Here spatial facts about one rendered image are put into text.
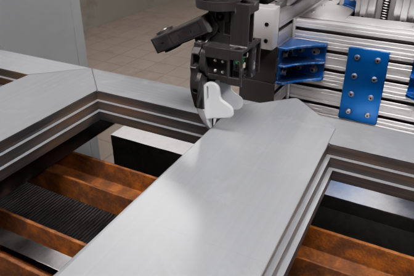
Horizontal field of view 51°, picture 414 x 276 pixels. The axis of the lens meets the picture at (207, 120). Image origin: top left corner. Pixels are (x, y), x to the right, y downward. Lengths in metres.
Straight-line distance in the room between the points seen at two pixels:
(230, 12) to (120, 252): 0.34
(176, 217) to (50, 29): 0.98
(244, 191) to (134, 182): 0.36
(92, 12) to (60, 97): 3.87
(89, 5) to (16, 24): 3.37
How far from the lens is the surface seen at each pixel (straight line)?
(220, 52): 0.61
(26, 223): 0.80
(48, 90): 0.90
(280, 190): 0.57
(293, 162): 0.63
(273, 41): 0.96
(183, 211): 0.53
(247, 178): 0.58
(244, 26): 0.61
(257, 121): 0.73
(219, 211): 0.53
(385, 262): 0.75
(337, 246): 0.75
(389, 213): 0.89
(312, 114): 0.76
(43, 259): 0.71
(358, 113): 1.09
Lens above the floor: 1.20
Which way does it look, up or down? 27 degrees down
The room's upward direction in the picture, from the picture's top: straight up
